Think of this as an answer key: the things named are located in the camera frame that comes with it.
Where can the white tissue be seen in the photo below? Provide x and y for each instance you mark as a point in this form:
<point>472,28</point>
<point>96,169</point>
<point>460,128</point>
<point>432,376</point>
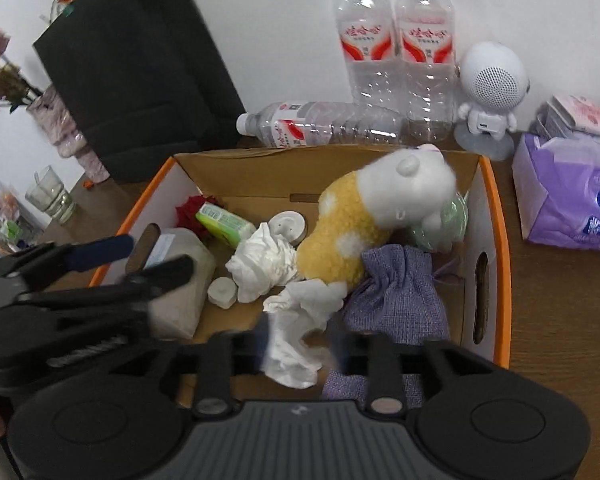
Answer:
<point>290,355</point>
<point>260,265</point>

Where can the green binder clip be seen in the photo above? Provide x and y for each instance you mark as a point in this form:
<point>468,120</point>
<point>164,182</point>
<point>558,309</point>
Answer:
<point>69,10</point>

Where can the pink textured vase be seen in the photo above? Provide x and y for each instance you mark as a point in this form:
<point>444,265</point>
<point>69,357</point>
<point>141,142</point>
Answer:
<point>60,130</point>

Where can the clear drinking glass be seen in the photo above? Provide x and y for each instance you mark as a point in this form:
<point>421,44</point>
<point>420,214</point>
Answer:
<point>50,197</point>

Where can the white round disc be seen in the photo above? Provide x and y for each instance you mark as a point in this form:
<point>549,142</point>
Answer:
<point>287,225</point>

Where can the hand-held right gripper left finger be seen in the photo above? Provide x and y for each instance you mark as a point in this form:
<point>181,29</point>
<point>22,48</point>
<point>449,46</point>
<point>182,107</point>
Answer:
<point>252,355</point>

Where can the red fabric rose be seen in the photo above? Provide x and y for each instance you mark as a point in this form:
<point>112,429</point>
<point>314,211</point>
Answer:
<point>190,212</point>

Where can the pink and white packet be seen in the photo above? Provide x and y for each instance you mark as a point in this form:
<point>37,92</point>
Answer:
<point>580,112</point>

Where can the small white cap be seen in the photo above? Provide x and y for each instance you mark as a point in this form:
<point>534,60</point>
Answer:
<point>222,294</point>

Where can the yellow and white plush toy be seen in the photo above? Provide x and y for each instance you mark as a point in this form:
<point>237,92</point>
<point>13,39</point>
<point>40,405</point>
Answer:
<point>340,230</point>

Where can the brown oval object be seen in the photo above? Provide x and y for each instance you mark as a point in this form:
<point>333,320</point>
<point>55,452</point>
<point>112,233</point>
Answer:
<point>144,247</point>

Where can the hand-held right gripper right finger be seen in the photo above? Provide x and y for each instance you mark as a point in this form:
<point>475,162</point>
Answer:
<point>342,355</point>

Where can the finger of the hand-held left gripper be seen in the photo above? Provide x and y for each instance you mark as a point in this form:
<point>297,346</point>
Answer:
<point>97,252</point>
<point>165,272</point>

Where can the colourful wrapped bundle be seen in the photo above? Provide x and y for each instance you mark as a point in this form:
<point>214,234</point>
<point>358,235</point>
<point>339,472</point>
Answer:
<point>2,215</point>

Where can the black paper bag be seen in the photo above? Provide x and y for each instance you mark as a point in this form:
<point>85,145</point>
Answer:
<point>140,70</point>

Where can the white round robot speaker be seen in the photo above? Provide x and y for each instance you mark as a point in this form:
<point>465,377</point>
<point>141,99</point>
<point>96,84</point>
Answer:
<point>492,77</point>

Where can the clear water bottle red label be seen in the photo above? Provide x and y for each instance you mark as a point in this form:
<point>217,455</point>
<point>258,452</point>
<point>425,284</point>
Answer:
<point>320,125</point>
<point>367,35</point>
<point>427,45</point>

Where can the white translucent bead jar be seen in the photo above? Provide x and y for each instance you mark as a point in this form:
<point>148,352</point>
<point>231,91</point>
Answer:
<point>180,285</point>

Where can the green packet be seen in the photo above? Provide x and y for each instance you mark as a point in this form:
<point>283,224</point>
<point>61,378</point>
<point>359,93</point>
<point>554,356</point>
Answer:
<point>225,222</point>

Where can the purple tissue pack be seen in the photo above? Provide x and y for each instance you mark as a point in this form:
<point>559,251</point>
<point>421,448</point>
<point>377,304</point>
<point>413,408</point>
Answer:
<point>565,195</point>

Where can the orange cardboard box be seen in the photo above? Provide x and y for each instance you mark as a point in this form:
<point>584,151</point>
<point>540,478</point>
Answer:
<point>260,180</point>

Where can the purple linen pouch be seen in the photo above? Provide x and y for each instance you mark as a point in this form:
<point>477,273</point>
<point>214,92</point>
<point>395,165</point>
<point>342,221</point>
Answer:
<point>395,290</point>

